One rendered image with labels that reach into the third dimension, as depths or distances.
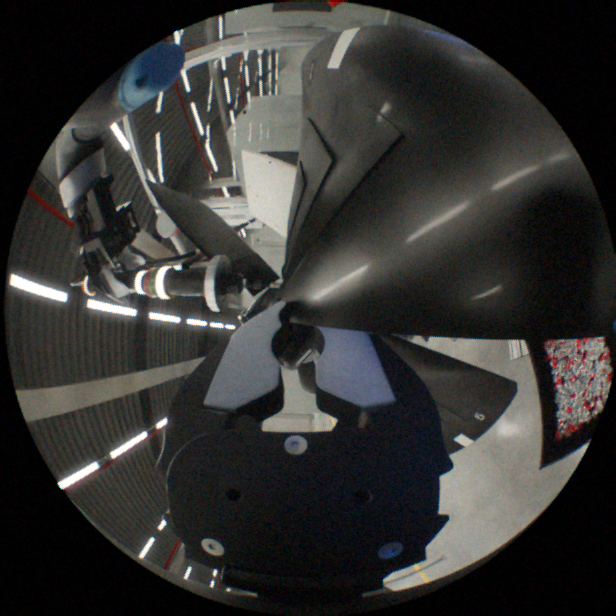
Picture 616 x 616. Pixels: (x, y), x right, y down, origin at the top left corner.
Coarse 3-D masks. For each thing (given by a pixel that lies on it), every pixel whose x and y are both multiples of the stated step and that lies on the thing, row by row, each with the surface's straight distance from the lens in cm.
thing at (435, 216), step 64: (320, 64) 13; (384, 64) 7; (448, 64) 5; (320, 128) 9; (384, 128) 5; (448, 128) 4; (512, 128) 4; (320, 192) 8; (384, 192) 5; (448, 192) 4; (512, 192) 4; (576, 192) 4; (320, 256) 8; (384, 256) 5; (448, 256) 4; (512, 256) 3; (576, 256) 4; (320, 320) 9; (384, 320) 5; (448, 320) 4; (512, 320) 4; (576, 320) 4
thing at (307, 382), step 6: (300, 366) 44; (306, 366) 43; (312, 366) 43; (300, 372) 46; (306, 372) 46; (312, 372) 46; (300, 378) 50; (306, 378) 49; (312, 378) 48; (306, 384) 53; (312, 384) 52; (306, 390) 60; (312, 390) 58
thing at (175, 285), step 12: (168, 276) 29; (180, 276) 27; (192, 276) 26; (204, 276) 26; (228, 276) 25; (240, 276) 25; (168, 288) 29; (180, 288) 27; (192, 288) 26; (204, 288) 26; (228, 288) 25; (240, 288) 25
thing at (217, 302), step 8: (216, 256) 25; (224, 256) 26; (176, 264) 32; (184, 264) 30; (192, 264) 30; (200, 264) 30; (208, 264) 29; (216, 264) 24; (224, 264) 26; (208, 272) 23; (216, 272) 24; (208, 280) 23; (216, 280) 24; (208, 288) 23; (216, 288) 24; (208, 296) 24; (216, 296) 24; (224, 296) 27; (208, 304) 24; (216, 304) 24; (224, 304) 27
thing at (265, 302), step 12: (276, 288) 30; (264, 300) 29; (276, 300) 28; (252, 312) 28; (300, 324) 27; (288, 336) 27; (300, 336) 27; (312, 336) 29; (288, 348) 27; (300, 348) 28; (312, 348) 30; (288, 360) 28
